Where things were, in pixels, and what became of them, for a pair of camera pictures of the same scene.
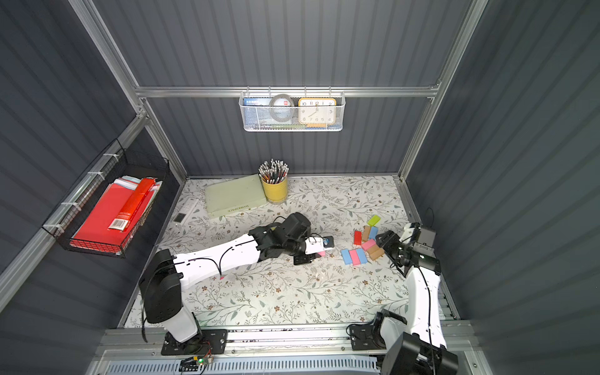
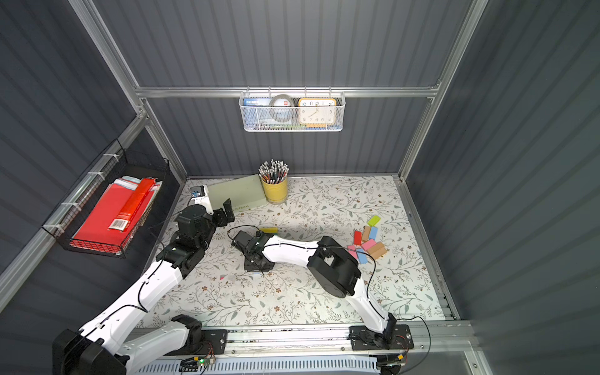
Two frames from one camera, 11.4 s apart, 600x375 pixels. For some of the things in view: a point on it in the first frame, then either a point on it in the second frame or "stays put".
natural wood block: x=366 y=232 stays put
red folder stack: x=108 y=225 stays put
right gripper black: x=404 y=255 to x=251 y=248
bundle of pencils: x=274 y=171 stays put
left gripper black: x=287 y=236 to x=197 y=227
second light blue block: x=373 y=233 stays put
